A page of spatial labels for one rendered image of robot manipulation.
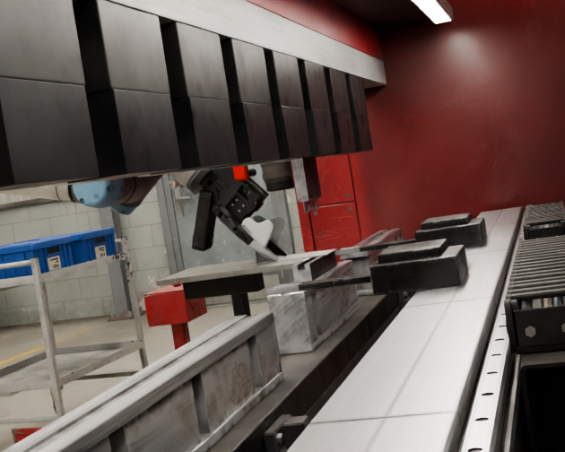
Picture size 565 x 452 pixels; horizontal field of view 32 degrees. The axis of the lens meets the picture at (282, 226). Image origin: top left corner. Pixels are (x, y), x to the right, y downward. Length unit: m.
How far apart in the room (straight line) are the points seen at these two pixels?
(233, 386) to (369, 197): 1.47
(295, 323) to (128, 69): 0.66
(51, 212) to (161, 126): 9.13
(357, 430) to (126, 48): 0.49
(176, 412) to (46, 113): 0.35
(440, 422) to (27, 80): 0.41
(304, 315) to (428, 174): 1.12
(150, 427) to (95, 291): 9.05
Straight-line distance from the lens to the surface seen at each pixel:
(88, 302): 10.05
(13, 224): 10.39
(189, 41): 1.14
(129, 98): 0.95
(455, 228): 1.64
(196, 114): 1.12
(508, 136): 2.53
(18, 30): 0.79
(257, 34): 1.43
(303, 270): 1.61
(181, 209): 9.38
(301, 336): 1.51
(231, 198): 1.75
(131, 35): 0.99
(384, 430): 0.62
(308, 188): 1.69
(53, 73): 0.82
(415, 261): 1.21
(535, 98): 2.53
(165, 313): 3.55
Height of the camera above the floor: 1.15
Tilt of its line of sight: 3 degrees down
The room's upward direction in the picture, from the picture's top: 9 degrees counter-clockwise
